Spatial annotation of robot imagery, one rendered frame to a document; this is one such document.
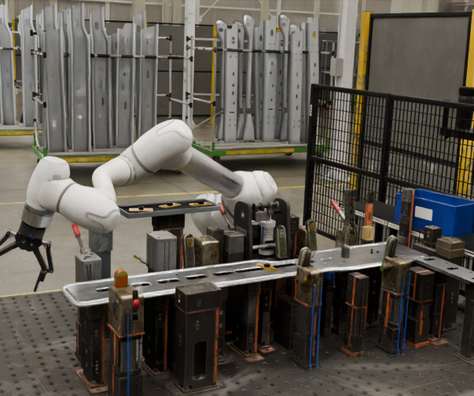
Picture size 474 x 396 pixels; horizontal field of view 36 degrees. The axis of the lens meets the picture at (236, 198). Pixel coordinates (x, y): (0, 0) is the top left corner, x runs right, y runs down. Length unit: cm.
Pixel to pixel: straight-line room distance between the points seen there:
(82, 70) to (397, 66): 497
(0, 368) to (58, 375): 20
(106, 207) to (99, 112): 750
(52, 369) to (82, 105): 701
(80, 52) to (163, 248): 696
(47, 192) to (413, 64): 341
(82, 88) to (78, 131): 53
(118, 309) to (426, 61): 337
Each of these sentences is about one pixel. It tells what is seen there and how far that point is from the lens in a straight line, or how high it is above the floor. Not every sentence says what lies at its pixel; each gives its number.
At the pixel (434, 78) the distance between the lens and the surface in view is 497.
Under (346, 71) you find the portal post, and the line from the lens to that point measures 954.
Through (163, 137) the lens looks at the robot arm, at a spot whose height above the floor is 143.
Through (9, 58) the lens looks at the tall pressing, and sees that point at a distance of 1192.
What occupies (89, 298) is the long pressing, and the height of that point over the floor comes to 100.
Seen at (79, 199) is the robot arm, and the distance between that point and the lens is 215.
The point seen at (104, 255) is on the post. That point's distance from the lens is 264.
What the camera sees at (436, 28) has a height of 188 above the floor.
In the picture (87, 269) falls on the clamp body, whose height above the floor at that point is 103.
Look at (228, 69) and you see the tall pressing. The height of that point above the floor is 133.
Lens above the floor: 179
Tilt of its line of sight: 12 degrees down
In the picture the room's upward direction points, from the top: 2 degrees clockwise
